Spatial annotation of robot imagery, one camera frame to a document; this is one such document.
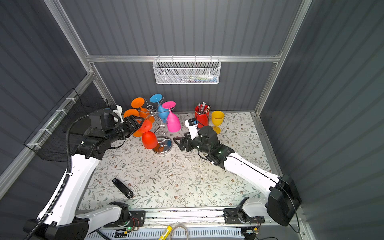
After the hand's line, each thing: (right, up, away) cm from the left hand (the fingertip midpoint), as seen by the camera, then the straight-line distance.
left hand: (141, 121), depth 68 cm
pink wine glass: (+12, -1, +17) cm, 21 cm away
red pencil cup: (+30, +5, +33) cm, 45 cm away
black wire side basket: (-39, -9, -4) cm, 40 cm away
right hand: (+18, -8, +5) cm, 20 cm away
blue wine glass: (+6, +5, +18) cm, 19 cm away
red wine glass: (+1, -9, +7) cm, 12 cm away
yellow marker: (+11, -52, 0) cm, 53 cm away
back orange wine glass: (-6, +11, +12) cm, 18 cm away
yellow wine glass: (+40, +3, +31) cm, 51 cm away
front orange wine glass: (-7, +5, +9) cm, 12 cm away
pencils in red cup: (+30, +10, +37) cm, 49 cm away
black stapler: (-17, -39, +18) cm, 46 cm away
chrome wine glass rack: (+3, -15, +32) cm, 35 cm away
